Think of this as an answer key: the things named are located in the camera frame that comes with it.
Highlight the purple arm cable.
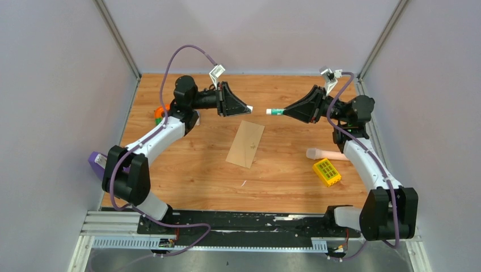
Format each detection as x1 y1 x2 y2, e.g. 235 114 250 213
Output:
109 44 219 260
326 72 401 262

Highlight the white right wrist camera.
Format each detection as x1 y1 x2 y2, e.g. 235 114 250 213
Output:
319 66 343 95

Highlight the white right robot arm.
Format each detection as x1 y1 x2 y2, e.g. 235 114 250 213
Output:
283 85 419 241

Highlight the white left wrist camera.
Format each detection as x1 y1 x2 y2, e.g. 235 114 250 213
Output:
209 64 226 89

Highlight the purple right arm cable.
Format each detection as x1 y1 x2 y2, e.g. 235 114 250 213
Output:
326 72 401 262

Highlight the yellow building block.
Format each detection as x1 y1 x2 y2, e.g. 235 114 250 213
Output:
312 158 341 187

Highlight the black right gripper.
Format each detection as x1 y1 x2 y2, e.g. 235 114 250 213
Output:
282 85 348 124

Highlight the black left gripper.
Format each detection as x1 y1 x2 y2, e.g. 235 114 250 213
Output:
189 82 250 117

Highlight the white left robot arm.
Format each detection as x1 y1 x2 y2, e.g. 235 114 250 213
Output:
102 75 253 234

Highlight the pink toy microphone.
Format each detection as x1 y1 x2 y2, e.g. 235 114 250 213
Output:
306 148 349 161

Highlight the tan paper envelope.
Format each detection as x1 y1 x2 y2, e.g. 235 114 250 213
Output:
226 121 265 168

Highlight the orange curved toy track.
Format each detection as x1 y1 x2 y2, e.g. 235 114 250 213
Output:
154 104 170 119

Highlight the white green glue stick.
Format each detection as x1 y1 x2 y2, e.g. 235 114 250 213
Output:
266 108 285 116

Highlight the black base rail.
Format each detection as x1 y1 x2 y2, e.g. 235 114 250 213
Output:
137 209 361 248

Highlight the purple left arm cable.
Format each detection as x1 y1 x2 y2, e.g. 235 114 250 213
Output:
109 44 219 260

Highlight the white slotted cable duct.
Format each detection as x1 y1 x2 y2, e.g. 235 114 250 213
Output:
92 236 328 253

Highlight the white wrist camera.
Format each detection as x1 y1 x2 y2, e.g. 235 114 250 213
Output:
319 66 343 95
209 64 226 89

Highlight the purple box with card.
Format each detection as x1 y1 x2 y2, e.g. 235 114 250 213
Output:
88 151 107 181

